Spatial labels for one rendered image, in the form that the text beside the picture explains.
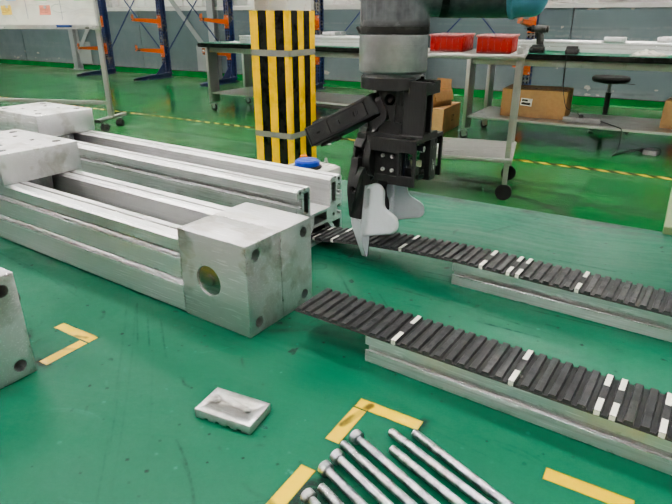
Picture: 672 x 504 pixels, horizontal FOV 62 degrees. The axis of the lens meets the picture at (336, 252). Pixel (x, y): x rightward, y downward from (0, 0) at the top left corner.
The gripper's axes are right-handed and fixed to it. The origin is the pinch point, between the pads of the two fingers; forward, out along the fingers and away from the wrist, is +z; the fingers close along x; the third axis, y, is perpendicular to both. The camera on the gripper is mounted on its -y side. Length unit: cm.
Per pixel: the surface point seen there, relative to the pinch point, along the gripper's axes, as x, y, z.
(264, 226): -18.9, -1.2, -7.1
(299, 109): 254, -209, 34
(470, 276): -1.4, 13.9, 1.2
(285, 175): 2.3, -15.8, -5.3
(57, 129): -2, -65, -7
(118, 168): -5.0, -44.2, -3.8
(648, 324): -1.9, 32.1, 1.2
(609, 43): 480, -58, -5
